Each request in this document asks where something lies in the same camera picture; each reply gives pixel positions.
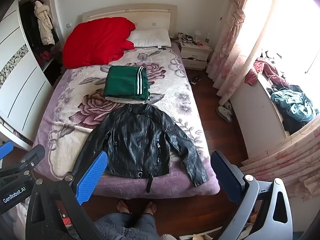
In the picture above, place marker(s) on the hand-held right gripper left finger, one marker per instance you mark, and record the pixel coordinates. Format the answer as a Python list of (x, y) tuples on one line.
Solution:
[(92, 176)]

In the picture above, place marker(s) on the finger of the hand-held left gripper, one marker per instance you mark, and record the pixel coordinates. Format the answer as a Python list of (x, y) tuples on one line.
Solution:
[(6, 150), (32, 156)]

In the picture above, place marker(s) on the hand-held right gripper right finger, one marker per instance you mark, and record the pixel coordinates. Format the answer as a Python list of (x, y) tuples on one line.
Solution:
[(226, 177)]

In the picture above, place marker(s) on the black leather jacket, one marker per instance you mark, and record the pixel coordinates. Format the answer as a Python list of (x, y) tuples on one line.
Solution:
[(135, 140)]

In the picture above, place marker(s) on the folded green striped clothes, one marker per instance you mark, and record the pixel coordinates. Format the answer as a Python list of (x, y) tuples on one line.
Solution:
[(121, 82)]

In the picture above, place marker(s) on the teal crumpled clothes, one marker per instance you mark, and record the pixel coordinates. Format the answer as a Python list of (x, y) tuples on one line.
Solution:
[(292, 102)]

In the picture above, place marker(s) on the dark hanging clothes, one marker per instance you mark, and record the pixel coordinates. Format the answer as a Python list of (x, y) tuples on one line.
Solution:
[(28, 22)]

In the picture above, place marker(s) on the person's left foot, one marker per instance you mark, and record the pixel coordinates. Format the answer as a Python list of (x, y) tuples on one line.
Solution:
[(123, 206)]

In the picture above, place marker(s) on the person's foot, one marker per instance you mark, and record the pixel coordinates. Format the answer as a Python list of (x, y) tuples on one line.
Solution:
[(123, 206), (150, 207)]

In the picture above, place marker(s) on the person's grey trouser legs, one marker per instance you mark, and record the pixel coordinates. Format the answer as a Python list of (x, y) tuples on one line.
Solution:
[(125, 226)]

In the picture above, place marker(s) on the pink floral loose curtain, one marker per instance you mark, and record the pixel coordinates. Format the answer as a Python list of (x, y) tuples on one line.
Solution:
[(287, 160)]

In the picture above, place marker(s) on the cream window sill cabinet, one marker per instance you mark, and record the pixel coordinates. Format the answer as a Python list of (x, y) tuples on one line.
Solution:
[(257, 120)]

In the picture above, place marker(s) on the pair of white slippers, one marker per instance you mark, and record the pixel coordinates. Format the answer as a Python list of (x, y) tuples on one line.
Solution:
[(224, 111)]

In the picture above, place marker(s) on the person's right foot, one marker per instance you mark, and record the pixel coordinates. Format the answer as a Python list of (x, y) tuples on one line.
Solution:
[(150, 207)]

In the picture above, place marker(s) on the floral purple blanket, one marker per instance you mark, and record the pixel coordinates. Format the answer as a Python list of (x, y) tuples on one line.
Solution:
[(72, 100)]

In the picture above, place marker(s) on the white sliding wardrobe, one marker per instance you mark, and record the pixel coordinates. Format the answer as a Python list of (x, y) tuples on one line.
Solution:
[(17, 75)]

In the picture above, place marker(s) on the dark shoe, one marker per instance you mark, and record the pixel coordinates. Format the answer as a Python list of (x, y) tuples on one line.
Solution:
[(196, 79)]

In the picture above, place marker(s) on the pink crumpled cloth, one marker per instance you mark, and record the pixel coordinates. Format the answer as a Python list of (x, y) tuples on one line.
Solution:
[(260, 68)]

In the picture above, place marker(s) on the cream nightstand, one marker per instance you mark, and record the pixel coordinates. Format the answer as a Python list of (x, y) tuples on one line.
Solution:
[(193, 55)]

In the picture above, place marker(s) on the red quilt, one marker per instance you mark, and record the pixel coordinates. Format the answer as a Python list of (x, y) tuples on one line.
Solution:
[(97, 42)]

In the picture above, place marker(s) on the beige hanging coat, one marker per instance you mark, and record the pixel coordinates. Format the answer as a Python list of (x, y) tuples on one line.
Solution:
[(44, 22)]

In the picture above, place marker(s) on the pink floral tied curtain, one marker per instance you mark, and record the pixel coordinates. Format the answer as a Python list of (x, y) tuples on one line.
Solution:
[(235, 42)]

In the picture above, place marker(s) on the small dark bottle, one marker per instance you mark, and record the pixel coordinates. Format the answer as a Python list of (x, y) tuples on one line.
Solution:
[(207, 39)]

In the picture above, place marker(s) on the small dark remote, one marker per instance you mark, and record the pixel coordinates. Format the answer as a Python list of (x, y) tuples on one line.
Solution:
[(162, 47)]

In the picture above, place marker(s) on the small white table lamp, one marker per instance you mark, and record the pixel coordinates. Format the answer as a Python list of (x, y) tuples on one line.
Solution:
[(198, 34)]

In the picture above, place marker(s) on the white pillow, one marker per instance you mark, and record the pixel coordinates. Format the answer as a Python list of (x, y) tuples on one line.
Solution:
[(150, 37)]

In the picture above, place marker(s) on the cream bed headboard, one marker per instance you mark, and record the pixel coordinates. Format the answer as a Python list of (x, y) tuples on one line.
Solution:
[(150, 12)]

